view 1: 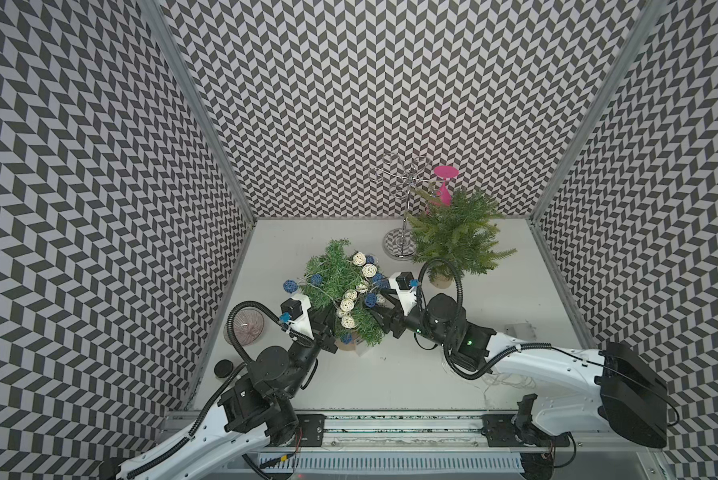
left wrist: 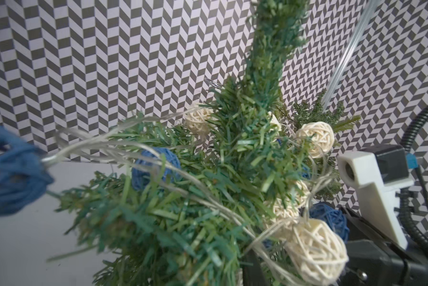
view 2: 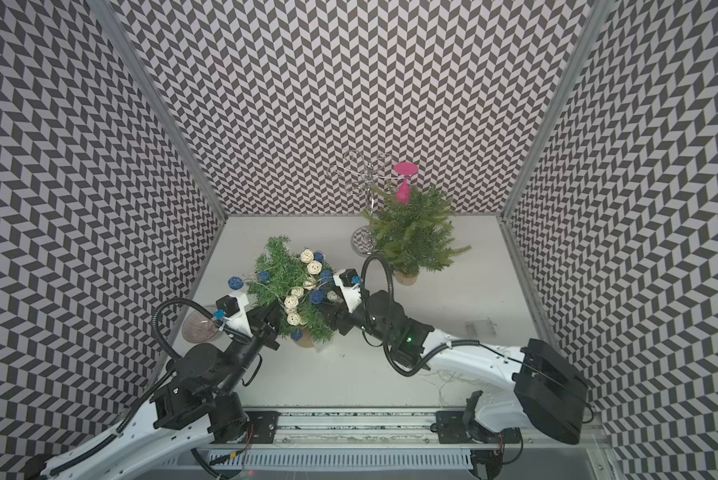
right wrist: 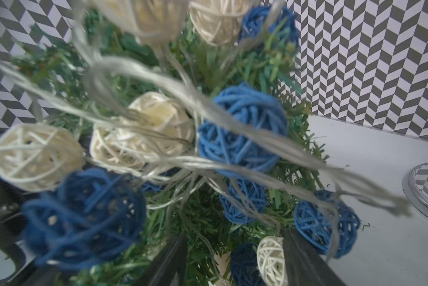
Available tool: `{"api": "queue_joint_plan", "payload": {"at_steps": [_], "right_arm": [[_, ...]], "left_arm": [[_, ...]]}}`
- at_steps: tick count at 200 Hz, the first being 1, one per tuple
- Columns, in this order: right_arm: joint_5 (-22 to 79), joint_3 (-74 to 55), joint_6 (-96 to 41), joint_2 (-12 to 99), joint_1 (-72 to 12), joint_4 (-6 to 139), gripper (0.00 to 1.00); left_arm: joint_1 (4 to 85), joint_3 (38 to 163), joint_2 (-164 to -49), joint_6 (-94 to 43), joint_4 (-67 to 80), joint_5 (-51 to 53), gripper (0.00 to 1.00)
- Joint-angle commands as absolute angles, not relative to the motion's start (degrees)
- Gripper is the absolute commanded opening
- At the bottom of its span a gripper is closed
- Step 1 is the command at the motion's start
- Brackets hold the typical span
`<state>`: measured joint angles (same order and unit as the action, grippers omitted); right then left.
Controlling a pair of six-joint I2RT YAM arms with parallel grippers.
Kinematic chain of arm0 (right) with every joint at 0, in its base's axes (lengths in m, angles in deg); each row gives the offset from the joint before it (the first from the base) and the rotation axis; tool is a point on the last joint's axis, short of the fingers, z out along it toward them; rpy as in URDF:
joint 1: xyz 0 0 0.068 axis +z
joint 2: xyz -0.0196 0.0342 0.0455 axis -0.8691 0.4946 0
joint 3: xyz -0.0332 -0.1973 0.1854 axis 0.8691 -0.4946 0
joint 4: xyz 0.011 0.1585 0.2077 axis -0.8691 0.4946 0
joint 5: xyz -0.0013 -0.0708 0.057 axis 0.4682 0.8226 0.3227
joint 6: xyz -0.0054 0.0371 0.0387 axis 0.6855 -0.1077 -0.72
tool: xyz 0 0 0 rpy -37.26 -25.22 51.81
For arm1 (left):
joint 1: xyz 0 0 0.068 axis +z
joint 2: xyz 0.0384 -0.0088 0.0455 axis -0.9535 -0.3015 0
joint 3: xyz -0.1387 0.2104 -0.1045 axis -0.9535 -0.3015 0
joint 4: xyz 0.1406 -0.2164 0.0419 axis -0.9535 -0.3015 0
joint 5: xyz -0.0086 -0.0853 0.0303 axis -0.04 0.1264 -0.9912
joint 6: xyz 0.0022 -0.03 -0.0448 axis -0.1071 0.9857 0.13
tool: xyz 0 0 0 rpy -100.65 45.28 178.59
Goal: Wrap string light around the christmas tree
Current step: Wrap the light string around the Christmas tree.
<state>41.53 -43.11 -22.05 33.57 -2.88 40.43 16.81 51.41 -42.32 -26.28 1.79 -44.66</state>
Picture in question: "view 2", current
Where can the chrome jewelry stand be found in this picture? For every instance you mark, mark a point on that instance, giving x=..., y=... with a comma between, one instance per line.
x=366, y=172

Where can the pink hourglass ornament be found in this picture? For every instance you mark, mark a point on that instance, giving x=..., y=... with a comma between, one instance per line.
x=406, y=170

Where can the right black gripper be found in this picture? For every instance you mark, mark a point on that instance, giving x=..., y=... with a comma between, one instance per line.
x=336, y=316

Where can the light green fern tree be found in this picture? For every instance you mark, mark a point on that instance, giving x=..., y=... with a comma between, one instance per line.
x=414, y=236

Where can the thin wire fairy light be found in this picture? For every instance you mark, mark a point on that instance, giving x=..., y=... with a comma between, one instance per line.
x=452, y=389

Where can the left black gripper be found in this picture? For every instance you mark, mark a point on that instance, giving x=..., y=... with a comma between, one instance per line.
x=261, y=327

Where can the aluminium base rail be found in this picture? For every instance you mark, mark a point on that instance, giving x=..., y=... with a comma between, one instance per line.
x=331, y=443

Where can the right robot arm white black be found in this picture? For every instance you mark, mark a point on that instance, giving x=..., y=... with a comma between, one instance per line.
x=531, y=386

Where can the pink glass bowl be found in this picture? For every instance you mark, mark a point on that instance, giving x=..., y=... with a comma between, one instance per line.
x=198, y=328

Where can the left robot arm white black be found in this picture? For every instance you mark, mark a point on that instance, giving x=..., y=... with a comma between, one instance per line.
x=193, y=406

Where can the dark green christmas tree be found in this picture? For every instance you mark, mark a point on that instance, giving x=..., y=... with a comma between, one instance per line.
x=287, y=288

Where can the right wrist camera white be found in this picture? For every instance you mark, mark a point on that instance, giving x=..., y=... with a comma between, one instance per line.
x=348, y=282

